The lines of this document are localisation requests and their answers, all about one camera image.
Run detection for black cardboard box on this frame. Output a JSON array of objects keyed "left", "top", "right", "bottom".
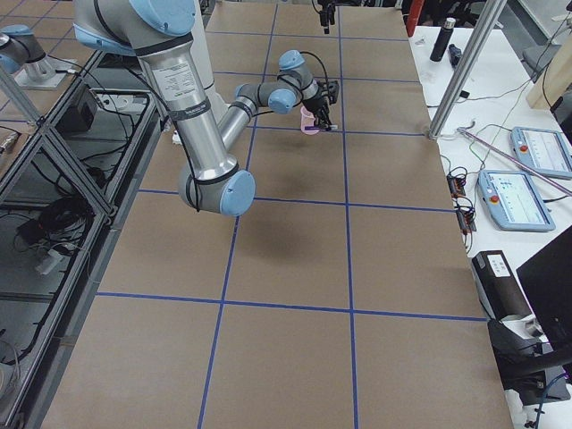
[{"left": 471, "top": 250, "right": 532, "bottom": 322}]

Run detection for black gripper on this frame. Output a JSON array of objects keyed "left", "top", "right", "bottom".
[
  {"left": 312, "top": 0, "right": 335, "bottom": 34},
  {"left": 307, "top": 80, "right": 340, "bottom": 130}
]

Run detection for black monitor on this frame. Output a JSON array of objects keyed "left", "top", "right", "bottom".
[{"left": 517, "top": 227, "right": 571, "bottom": 346}]

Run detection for pink mesh pen holder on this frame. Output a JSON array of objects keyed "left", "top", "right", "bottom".
[{"left": 300, "top": 106, "right": 319, "bottom": 135}]

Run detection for blue teach pendant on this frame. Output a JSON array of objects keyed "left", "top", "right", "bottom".
[
  {"left": 510, "top": 127, "right": 571, "bottom": 180},
  {"left": 477, "top": 170, "right": 556, "bottom": 232}
]

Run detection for blue teach pendant far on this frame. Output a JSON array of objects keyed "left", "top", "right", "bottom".
[{"left": 510, "top": 127, "right": 571, "bottom": 180}]

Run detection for metal rod stand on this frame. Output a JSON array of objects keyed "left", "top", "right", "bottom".
[{"left": 456, "top": 127, "right": 572, "bottom": 198}]

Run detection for blue teach pendant near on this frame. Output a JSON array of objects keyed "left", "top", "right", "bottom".
[{"left": 477, "top": 170, "right": 556, "bottom": 232}]

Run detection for aluminium frame post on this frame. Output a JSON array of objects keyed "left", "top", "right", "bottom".
[{"left": 427, "top": 0, "right": 507, "bottom": 140}]

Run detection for black water bottle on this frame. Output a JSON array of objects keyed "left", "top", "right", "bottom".
[{"left": 430, "top": 17, "right": 457, "bottom": 63}]

